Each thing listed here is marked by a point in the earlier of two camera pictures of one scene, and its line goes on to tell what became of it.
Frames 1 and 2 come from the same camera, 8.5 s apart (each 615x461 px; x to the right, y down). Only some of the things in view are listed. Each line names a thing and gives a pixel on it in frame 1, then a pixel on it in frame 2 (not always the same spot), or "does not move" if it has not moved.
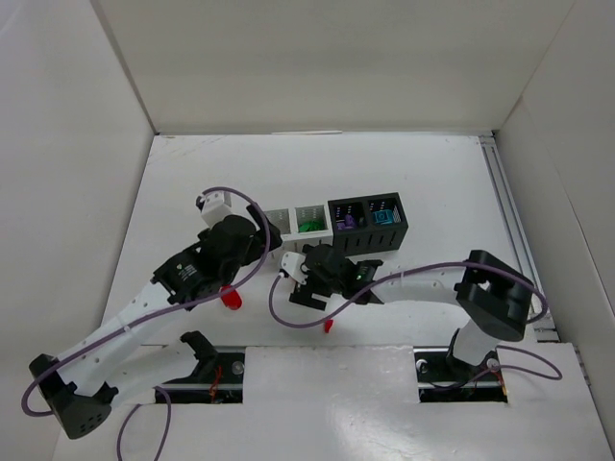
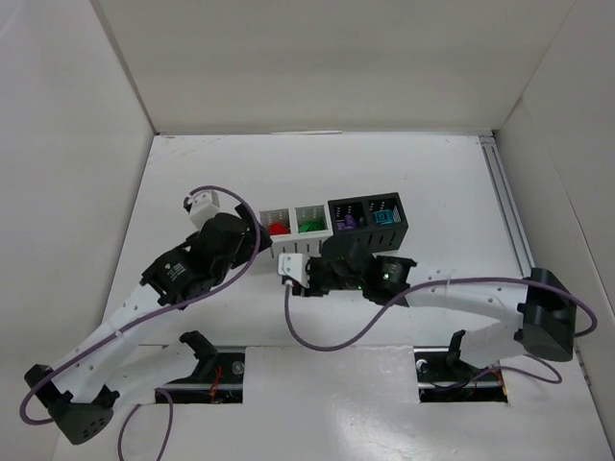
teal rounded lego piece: x=383 y=217 does not move
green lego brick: x=311 y=226 does not move
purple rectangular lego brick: x=348 y=224 does not move
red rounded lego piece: x=231 y=297 → x=278 y=229
